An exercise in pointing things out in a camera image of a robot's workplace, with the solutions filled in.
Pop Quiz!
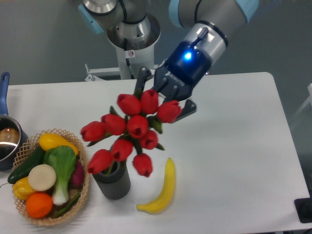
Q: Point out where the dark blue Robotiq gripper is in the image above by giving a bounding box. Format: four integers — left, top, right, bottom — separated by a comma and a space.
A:
134, 41, 211, 122

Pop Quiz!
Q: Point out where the red artificial tulip bouquet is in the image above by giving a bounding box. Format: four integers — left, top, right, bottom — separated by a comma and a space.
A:
80, 89, 182, 177

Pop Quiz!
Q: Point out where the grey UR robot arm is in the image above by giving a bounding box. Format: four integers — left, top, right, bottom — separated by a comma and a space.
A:
78, 0, 259, 119

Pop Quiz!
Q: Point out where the dark grey ribbed vase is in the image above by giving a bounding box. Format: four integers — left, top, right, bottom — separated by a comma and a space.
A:
93, 162, 131, 200

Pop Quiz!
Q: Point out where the yellow plastic banana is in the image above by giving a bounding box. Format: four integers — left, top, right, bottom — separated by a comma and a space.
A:
136, 158, 176, 215

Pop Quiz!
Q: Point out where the green plastic bok choy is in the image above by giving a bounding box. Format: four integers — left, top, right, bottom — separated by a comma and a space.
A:
43, 145, 76, 205

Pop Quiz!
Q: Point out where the purple plastic radish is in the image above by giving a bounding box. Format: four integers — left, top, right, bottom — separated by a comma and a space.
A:
70, 160, 85, 187

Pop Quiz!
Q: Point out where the yellow plastic squash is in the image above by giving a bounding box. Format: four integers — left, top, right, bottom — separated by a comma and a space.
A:
39, 133, 79, 156

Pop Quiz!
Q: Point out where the green plastic bean pod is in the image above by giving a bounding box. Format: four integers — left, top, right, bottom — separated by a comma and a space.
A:
51, 193, 80, 219

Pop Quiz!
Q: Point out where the green plastic cucumber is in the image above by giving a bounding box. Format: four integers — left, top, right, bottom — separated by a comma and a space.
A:
7, 146, 46, 184

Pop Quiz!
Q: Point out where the woven wicker basket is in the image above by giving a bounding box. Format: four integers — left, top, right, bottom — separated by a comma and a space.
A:
13, 128, 89, 226

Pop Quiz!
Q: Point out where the cream round plastic disc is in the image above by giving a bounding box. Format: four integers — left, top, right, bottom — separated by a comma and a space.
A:
28, 164, 57, 192

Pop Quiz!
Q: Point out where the orange plastic orange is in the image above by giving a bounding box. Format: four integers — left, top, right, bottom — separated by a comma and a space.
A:
26, 192, 53, 218

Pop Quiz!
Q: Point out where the yellow plastic bell pepper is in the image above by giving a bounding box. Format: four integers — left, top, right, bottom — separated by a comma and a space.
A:
12, 177, 37, 200

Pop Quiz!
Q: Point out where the black device at table edge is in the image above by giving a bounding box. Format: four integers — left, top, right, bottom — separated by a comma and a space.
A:
294, 197, 312, 223

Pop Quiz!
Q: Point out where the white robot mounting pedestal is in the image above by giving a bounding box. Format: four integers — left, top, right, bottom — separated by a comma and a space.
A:
85, 45, 160, 81

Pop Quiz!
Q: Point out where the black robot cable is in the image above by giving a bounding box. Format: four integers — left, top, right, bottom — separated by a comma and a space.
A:
123, 38, 135, 80

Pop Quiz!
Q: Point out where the blue saucepan with handle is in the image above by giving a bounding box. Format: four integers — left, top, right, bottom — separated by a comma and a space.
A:
0, 72, 28, 171

